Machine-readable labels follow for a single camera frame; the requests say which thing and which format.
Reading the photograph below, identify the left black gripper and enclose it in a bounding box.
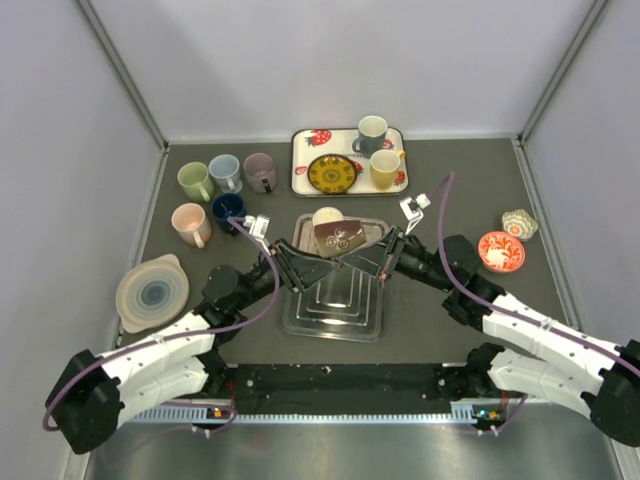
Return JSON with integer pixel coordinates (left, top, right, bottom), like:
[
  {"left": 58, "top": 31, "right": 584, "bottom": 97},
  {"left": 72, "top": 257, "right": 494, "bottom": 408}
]
[{"left": 234, "top": 237, "right": 340, "bottom": 311}]

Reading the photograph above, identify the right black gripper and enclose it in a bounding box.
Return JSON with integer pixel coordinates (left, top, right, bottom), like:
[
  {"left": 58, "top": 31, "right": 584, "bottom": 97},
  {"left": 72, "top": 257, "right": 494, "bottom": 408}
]
[{"left": 340, "top": 226, "right": 456, "bottom": 293}]

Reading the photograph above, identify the small brown mug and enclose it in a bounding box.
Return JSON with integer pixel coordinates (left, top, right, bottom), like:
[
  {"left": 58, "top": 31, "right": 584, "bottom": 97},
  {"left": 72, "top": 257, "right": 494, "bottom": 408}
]
[{"left": 314, "top": 219, "right": 367, "bottom": 258}]

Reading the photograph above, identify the cream white mug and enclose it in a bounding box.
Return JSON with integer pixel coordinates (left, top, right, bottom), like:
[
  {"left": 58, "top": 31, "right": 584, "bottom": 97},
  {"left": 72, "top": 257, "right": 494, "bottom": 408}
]
[{"left": 312, "top": 207, "right": 344, "bottom": 226}]

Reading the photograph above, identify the dark blue mug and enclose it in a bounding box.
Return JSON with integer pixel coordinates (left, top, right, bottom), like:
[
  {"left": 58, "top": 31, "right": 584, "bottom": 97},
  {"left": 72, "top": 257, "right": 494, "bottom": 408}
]
[{"left": 211, "top": 193, "right": 247, "bottom": 236}]

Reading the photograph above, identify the purple mug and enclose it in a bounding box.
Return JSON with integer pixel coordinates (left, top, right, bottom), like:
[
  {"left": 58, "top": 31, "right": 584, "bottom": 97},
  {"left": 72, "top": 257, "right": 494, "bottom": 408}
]
[{"left": 243, "top": 153, "right": 277, "bottom": 193}]

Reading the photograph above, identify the pink mug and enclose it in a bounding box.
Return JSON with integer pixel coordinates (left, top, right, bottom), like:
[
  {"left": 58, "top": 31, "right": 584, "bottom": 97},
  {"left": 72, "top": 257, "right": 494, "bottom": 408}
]
[{"left": 171, "top": 203, "right": 212, "bottom": 249}]

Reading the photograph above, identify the light blue mug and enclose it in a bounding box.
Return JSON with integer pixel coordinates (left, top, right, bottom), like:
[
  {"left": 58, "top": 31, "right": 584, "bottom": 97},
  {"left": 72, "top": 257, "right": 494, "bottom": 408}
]
[{"left": 208, "top": 154, "right": 243, "bottom": 193}]

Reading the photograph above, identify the light green mug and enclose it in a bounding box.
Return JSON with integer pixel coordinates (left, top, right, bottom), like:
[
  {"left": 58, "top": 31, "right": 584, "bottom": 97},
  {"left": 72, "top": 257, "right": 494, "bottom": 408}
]
[{"left": 177, "top": 162, "right": 215, "bottom": 203}]

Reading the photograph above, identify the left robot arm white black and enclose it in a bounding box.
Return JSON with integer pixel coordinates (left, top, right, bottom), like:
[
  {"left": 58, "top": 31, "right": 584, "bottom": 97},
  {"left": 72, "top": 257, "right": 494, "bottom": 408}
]
[{"left": 43, "top": 240, "right": 340, "bottom": 455}]

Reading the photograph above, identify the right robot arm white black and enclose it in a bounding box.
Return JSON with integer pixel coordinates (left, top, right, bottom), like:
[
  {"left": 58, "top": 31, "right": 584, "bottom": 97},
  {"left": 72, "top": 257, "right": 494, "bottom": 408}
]
[{"left": 339, "top": 228, "right": 639, "bottom": 447}]

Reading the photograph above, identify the yellow mug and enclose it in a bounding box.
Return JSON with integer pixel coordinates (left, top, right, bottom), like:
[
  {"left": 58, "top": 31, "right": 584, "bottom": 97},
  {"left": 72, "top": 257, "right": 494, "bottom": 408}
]
[{"left": 370, "top": 150, "right": 405, "bottom": 190}]

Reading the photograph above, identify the dark grey mug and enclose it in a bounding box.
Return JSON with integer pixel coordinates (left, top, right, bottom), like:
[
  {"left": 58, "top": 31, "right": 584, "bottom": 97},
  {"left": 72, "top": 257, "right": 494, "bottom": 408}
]
[{"left": 352, "top": 115, "right": 388, "bottom": 158}]

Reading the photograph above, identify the steel metal tray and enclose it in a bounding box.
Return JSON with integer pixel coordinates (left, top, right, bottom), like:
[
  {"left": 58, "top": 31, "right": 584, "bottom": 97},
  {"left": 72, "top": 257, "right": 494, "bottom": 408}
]
[{"left": 280, "top": 213, "right": 391, "bottom": 345}]

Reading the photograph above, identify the yellow patterned plate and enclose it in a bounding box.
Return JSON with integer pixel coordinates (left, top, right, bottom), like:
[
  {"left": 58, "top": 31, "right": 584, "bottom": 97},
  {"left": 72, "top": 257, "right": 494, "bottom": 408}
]
[{"left": 307, "top": 154, "right": 358, "bottom": 195}]

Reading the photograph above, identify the strawberry pattern white tray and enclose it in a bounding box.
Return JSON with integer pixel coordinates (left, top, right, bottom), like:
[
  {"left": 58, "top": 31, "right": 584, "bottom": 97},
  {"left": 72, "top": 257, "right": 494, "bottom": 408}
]
[{"left": 291, "top": 128, "right": 409, "bottom": 197}]

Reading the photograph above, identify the orange patterned small bowl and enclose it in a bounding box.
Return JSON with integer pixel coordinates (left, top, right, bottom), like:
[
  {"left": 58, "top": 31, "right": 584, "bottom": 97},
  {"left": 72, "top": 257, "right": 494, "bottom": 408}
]
[{"left": 477, "top": 231, "right": 526, "bottom": 274}]

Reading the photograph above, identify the green patterned small bowl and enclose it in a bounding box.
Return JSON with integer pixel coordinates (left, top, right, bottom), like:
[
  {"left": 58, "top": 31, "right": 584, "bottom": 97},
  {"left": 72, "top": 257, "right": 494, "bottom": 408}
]
[{"left": 501, "top": 209, "right": 539, "bottom": 242}]

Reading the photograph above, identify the beige wavy plate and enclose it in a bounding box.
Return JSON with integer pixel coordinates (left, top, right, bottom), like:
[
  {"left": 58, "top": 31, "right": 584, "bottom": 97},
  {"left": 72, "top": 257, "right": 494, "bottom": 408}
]
[{"left": 116, "top": 254, "right": 190, "bottom": 334}]

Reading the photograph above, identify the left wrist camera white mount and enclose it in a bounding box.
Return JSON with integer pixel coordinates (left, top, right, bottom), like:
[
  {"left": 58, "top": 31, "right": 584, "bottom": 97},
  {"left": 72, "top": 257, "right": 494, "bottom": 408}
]
[{"left": 242, "top": 215, "right": 270, "bottom": 254}]

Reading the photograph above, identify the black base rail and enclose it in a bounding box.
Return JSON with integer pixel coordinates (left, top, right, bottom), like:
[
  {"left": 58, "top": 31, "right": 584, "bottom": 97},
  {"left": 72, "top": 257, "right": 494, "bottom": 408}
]
[{"left": 203, "top": 364, "right": 501, "bottom": 415}]

